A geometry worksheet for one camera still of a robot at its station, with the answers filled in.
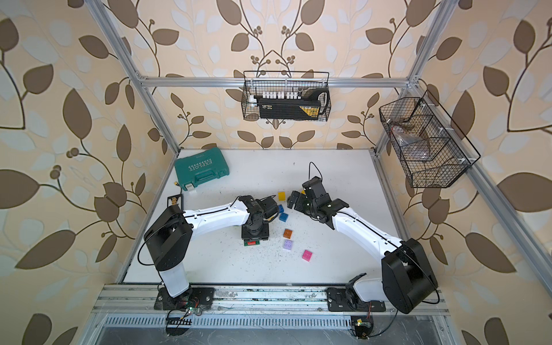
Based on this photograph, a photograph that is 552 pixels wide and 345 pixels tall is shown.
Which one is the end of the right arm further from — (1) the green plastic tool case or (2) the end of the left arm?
(1) the green plastic tool case

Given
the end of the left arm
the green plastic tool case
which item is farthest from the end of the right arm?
the green plastic tool case

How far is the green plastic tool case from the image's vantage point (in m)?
1.06
